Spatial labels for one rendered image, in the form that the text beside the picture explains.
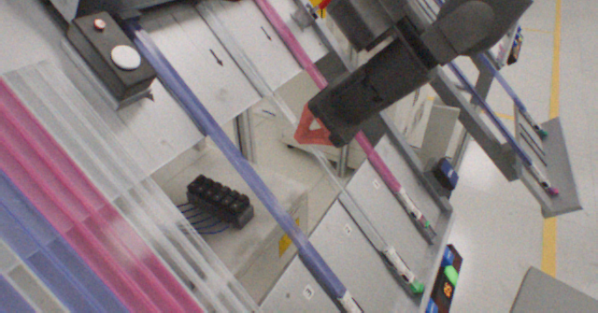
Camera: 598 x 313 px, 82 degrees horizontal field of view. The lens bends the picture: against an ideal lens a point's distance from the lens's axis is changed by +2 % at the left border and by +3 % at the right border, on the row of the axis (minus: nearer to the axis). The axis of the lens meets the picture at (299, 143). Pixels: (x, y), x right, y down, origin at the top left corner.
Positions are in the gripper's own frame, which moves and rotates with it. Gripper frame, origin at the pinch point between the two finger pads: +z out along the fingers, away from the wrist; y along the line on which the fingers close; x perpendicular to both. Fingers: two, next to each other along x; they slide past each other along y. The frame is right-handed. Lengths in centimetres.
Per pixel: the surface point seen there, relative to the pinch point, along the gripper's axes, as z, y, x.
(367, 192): 1.4, -4.9, 14.0
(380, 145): 0.8, -15.2, 11.1
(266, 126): 128, -118, -4
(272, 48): 0.0, -6.9, -12.8
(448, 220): -0.3, -15.5, 29.5
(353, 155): 72, -99, 35
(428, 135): 5.5, -41.2, 22.3
